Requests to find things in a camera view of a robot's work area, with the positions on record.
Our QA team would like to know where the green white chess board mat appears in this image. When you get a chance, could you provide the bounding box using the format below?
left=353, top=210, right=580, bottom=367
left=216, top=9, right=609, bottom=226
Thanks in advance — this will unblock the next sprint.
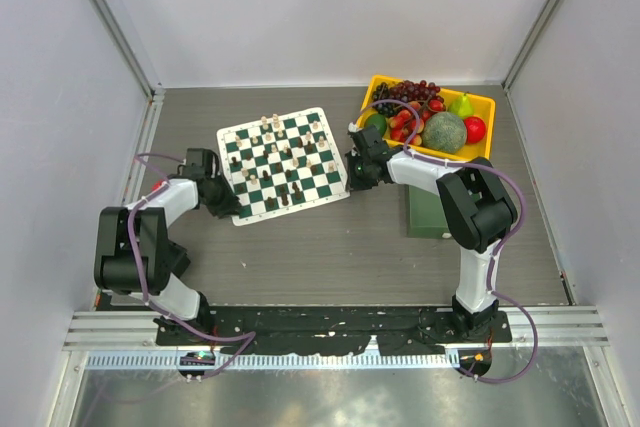
left=216, top=107, right=349, bottom=227

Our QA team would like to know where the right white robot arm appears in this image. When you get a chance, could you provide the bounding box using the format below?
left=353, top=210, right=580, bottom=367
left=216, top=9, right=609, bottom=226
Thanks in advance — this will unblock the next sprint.
left=345, top=124, right=518, bottom=341

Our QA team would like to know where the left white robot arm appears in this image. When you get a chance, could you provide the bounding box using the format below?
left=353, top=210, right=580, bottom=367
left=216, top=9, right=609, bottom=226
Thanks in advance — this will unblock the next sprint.
left=94, top=148, right=255, bottom=345

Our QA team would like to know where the green lime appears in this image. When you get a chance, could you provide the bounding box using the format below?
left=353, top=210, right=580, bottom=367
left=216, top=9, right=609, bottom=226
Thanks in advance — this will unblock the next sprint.
left=363, top=113, right=388, bottom=137

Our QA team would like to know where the red apple on table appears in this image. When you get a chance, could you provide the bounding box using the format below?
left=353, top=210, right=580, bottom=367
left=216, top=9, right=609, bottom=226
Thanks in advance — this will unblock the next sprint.
left=151, top=181, right=168, bottom=192

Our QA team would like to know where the red cherry bunch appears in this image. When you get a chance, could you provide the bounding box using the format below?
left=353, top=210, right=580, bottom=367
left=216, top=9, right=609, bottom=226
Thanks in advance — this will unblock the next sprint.
left=388, top=100, right=446, bottom=146

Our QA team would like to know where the black grape bunch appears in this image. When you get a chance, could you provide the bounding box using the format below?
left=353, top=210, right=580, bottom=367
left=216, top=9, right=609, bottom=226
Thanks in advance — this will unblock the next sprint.
left=371, top=82, right=397, bottom=118

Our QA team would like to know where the green plastic tray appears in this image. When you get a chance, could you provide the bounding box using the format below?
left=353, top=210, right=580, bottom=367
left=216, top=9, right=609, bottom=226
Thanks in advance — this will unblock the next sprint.
left=406, top=186, right=451, bottom=239

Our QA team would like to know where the dark red grape bunch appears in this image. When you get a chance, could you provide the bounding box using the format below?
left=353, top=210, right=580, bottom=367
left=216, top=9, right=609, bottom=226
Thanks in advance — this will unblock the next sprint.
left=389, top=80, right=444, bottom=104

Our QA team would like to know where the green netted melon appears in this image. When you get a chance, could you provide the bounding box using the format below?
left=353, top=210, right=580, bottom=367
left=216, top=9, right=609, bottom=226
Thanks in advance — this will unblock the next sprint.
left=421, top=112, right=467, bottom=154

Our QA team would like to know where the green yellow pear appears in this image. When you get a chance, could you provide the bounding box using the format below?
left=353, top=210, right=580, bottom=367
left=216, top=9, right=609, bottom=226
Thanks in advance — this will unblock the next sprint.
left=448, top=92, right=474, bottom=120

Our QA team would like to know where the yellow plastic fruit bin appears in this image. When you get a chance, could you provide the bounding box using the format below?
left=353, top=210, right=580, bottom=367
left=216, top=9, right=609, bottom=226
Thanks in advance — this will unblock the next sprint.
left=356, top=75, right=496, bottom=162

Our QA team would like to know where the red apple in bin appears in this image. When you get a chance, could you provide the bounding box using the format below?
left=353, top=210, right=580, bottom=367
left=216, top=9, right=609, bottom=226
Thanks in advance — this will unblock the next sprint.
left=464, top=116, right=487, bottom=145

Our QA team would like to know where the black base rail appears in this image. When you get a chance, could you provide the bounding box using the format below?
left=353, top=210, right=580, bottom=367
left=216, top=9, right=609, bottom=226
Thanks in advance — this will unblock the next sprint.
left=154, top=302, right=511, bottom=356

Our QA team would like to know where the aluminium frame rail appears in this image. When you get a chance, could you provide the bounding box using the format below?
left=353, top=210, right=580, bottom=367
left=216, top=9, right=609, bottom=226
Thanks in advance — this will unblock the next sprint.
left=64, top=304, right=609, bottom=383

